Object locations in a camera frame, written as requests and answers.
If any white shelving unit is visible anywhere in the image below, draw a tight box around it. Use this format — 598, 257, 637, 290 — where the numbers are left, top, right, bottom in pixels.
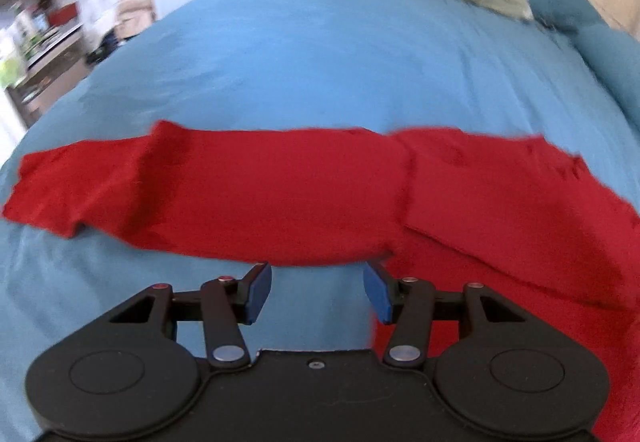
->
0, 0, 157, 133

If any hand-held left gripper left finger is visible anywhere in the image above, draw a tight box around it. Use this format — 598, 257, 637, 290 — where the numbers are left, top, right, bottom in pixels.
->
108, 262, 273, 369

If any blue pillow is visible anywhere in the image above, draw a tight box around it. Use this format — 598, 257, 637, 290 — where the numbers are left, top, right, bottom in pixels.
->
522, 0, 640, 123

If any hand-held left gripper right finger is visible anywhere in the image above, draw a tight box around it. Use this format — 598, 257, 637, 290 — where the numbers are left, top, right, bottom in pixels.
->
363, 261, 527, 369

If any red garment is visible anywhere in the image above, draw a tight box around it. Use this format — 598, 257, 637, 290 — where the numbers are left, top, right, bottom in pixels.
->
2, 120, 640, 442

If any blue bed sheet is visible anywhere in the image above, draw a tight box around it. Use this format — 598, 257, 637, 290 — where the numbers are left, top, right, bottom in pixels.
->
0, 0, 632, 442

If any red box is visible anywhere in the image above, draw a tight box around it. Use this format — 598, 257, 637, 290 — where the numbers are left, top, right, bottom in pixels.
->
50, 3, 81, 27

